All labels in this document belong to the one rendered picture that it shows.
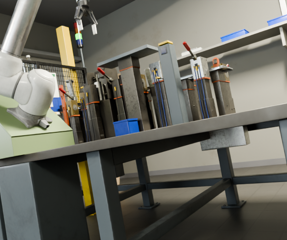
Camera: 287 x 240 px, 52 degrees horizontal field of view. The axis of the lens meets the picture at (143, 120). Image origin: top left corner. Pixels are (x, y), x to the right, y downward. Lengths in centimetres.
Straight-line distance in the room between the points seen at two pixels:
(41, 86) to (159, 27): 375
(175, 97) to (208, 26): 325
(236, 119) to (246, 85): 354
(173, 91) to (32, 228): 98
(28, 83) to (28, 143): 30
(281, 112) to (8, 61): 126
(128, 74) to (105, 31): 417
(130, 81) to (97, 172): 65
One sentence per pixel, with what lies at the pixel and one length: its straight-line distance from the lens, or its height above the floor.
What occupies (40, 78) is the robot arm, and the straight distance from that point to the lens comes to 159.
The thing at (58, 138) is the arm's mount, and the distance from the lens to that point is 170.
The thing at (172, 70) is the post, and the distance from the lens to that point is 157.
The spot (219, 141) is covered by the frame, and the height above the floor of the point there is 55.
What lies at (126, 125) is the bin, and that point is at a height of 76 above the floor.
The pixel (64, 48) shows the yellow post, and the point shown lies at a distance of 331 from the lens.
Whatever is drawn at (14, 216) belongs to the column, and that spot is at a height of 40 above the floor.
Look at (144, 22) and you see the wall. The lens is 533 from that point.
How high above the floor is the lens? 68
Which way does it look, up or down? 3 degrees up
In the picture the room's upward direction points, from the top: 10 degrees counter-clockwise
